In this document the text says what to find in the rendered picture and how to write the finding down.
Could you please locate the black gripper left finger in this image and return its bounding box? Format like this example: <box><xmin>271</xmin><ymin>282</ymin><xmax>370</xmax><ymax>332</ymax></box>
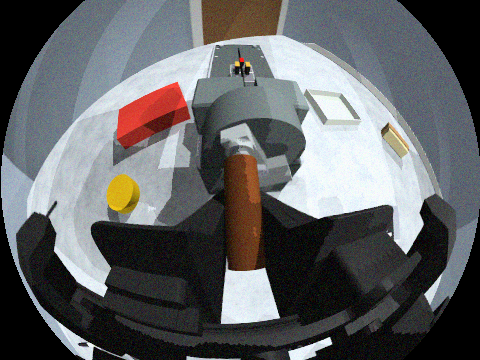
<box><xmin>91</xmin><ymin>189</ymin><xmax>228</xmax><ymax>324</ymax></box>

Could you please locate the yellow short cylinder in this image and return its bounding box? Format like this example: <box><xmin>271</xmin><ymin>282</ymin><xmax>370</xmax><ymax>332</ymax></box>
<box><xmin>107</xmin><ymin>173</ymin><xmax>140</xmax><ymax>215</ymax></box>

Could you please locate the grey cylinder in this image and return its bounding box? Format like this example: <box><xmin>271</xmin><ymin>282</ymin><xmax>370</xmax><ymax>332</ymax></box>
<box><xmin>97</xmin><ymin>347</ymin><xmax>137</xmax><ymax>360</ymax></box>

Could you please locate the red rectangular block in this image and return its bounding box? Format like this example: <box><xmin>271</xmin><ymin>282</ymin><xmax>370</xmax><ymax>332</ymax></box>
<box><xmin>117</xmin><ymin>83</ymin><xmax>191</xmax><ymax>149</ymax></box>

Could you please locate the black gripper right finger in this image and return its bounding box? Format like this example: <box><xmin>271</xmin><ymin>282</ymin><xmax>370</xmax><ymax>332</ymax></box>
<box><xmin>260</xmin><ymin>191</ymin><xmax>393</xmax><ymax>319</ymax></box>

